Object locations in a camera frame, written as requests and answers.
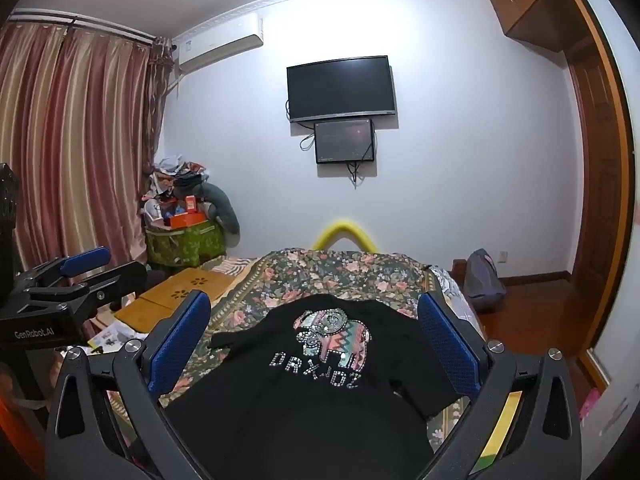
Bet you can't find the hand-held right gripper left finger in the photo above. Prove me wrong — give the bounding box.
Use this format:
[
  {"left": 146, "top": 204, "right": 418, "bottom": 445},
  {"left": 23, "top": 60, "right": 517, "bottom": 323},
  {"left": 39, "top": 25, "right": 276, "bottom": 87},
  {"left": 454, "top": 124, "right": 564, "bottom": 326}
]
[{"left": 44, "top": 290, "right": 213, "bottom": 480}]

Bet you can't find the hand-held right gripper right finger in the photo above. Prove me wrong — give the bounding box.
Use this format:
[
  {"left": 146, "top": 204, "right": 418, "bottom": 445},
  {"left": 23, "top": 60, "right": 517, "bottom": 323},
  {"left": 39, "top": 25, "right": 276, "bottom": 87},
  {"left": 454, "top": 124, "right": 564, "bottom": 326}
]
[{"left": 417, "top": 290, "right": 586, "bottom": 480}]

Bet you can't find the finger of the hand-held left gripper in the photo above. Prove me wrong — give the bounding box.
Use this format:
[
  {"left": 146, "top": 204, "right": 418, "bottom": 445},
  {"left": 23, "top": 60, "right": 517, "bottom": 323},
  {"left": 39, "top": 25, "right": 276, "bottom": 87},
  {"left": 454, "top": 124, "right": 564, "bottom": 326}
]
[
  {"left": 75, "top": 261, "right": 149, "bottom": 319},
  {"left": 22, "top": 246, "right": 112, "bottom": 289}
]

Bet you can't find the black elephant print t-shirt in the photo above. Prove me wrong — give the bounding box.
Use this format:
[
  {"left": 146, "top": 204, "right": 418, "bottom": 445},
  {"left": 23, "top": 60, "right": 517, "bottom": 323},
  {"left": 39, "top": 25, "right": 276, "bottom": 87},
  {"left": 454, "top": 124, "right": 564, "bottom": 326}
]
[{"left": 165, "top": 294, "right": 473, "bottom": 480}]

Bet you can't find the person's left forearm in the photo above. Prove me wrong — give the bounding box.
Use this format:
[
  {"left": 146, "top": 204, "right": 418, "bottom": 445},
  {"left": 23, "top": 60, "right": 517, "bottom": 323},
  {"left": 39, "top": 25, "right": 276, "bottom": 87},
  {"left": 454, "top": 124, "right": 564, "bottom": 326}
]
[{"left": 0, "top": 390, "right": 48, "bottom": 480}]

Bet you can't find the white patterned sheet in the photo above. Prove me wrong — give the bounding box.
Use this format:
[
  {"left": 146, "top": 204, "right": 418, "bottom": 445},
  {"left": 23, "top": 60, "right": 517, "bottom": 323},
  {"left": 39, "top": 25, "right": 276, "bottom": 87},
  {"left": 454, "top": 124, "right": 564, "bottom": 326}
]
[{"left": 430, "top": 266, "right": 487, "bottom": 341}]

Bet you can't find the orange-brown pillow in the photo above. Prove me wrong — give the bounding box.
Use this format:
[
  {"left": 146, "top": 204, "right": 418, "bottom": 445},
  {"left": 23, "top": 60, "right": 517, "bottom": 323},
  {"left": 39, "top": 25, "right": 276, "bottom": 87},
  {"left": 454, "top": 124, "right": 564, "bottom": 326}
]
[{"left": 114, "top": 267, "right": 236, "bottom": 335}]

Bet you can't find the printed paper leaflet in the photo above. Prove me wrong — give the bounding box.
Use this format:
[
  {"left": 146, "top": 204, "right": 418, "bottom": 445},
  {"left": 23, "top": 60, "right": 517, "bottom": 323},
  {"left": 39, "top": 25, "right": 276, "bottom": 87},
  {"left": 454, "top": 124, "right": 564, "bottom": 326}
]
[{"left": 87, "top": 322, "right": 151, "bottom": 357}]

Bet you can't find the green storage bag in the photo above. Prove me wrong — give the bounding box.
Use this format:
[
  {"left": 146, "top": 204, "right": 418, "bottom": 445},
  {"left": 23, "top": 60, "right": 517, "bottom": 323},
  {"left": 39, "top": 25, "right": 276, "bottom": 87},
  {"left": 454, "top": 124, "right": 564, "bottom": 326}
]
[{"left": 145, "top": 220, "right": 227, "bottom": 268}]

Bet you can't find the grey bag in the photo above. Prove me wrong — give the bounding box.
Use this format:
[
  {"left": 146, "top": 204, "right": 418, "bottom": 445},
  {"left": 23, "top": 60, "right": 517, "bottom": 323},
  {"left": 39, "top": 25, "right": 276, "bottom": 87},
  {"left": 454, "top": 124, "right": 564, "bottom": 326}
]
[{"left": 462, "top": 248, "right": 507, "bottom": 313}]

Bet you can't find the orange box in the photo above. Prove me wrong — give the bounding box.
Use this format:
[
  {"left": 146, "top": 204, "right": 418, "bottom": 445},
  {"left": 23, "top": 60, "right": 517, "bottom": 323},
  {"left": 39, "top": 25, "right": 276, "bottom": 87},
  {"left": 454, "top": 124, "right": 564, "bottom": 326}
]
[{"left": 167, "top": 210, "right": 207, "bottom": 230}]

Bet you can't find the striped beige sheet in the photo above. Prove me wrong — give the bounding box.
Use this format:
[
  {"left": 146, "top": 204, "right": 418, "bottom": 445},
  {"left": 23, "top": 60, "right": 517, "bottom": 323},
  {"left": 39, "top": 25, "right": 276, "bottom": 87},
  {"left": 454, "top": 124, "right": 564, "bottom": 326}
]
[{"left": 200, "top": 256, "right": 263, "bottom": 283}]

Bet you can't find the yellow green card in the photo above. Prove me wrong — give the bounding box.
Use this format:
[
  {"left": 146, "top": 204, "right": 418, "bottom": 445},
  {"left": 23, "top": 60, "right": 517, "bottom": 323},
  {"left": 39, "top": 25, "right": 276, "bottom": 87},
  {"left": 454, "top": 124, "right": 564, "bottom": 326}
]
[{"left": 477, "top": 390, "right": 523, "bottom": 466}]

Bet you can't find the pile of clutter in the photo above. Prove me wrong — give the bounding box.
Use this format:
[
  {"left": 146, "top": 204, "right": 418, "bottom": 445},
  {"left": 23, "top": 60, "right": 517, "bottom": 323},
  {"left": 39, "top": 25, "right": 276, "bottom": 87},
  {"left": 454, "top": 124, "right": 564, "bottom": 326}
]
[{"left": 141, "top": 155, "right": 211, "bottom": 226}]

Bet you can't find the striped pink curtain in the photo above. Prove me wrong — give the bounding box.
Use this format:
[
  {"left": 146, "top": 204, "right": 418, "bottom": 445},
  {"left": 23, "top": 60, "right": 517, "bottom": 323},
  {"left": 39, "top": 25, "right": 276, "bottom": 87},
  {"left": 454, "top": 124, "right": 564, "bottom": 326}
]
[{"left": 0, "top": 20, "right": 168, "bottom": 283}]

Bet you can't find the grey plush pillow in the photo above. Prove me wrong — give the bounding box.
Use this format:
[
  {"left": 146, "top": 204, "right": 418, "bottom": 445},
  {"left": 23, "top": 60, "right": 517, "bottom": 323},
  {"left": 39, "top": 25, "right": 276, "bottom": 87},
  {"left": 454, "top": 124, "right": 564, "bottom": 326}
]
[{"left": 197, "top": 180, "right": 242, "bottom": 235}]

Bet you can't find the floral blanket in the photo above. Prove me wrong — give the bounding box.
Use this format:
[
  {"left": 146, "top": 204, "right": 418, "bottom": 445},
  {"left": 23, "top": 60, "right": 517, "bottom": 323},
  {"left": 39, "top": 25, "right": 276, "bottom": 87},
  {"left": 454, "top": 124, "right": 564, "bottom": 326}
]
[{"left": 160, "top": 247, "right": 487, "bottom": 443}]

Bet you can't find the yellow hoop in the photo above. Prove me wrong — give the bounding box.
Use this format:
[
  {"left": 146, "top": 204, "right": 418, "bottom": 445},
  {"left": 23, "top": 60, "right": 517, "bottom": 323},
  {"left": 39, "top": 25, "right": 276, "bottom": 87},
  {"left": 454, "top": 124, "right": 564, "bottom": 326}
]
[{"left": 312, "top": 217, "right": 378, "bottom": 252}]

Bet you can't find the brown lace curtain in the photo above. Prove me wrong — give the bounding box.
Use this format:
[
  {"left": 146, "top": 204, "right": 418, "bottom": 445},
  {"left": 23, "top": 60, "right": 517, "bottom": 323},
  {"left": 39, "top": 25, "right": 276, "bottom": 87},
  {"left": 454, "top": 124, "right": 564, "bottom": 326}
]
[{"left": 142, "top": 35, "right": 179, "bottom": 266}]

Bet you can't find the brown wooden door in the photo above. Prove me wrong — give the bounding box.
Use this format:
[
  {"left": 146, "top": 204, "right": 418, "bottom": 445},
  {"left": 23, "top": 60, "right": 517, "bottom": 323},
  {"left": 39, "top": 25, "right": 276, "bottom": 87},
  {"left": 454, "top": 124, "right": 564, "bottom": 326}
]
[{"left": 560, "top": 0, "right": 635, "bottom": 361}]

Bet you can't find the small black monitor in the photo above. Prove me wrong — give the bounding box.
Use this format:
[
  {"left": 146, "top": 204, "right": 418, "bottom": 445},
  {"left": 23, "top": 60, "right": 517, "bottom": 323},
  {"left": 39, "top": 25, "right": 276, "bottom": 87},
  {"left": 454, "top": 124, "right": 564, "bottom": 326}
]
[{"left": 314, "top": 119, "right": 377, "bottom": 165}]

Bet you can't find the white air conditioner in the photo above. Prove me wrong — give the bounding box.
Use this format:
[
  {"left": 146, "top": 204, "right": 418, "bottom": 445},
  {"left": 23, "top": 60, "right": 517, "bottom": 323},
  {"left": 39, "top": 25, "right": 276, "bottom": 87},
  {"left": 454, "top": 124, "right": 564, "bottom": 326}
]
[{"left": 172, "top": 15, "right": 265, "bottom": 72}]

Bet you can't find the curtain rail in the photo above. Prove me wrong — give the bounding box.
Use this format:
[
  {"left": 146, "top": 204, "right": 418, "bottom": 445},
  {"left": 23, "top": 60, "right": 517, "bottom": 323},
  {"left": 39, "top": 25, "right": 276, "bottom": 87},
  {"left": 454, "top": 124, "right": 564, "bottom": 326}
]
[{"left": 9, "top": 7, "right": 159, "bottom": 44}]

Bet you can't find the black wall television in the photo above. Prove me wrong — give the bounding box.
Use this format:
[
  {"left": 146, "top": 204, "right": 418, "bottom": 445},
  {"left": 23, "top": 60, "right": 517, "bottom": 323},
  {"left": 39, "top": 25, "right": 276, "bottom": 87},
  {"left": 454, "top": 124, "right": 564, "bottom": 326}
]
[{"left": 286, "top": 55, "right": 398, "bottom": 124}]

